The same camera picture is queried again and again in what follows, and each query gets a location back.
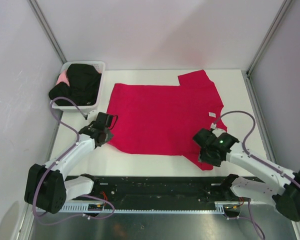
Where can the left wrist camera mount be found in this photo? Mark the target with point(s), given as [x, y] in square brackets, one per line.
[92, 115]

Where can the pink t shirt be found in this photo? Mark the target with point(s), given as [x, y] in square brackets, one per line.
[62, 78]

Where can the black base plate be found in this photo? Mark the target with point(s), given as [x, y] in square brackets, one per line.
[164, 192]

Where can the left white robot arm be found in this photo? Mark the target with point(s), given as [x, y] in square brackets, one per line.
[47, 186]

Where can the red t shirt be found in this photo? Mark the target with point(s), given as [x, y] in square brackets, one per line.
[162, 119]

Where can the black t shirt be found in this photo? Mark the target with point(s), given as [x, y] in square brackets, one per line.
[84, 87]

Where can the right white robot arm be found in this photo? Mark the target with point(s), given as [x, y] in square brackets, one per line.
[276, 186]

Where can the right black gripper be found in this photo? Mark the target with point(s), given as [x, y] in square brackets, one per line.
[203, 157]

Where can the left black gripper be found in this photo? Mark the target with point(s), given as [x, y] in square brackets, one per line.
[109, 135]

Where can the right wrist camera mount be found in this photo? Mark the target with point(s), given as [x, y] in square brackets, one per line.
[215, 127]

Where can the grey slotted cable duct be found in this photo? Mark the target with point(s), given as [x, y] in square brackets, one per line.
[96, 207]

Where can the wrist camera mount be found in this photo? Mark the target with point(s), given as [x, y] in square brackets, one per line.
[215, 127]
[92, 115]

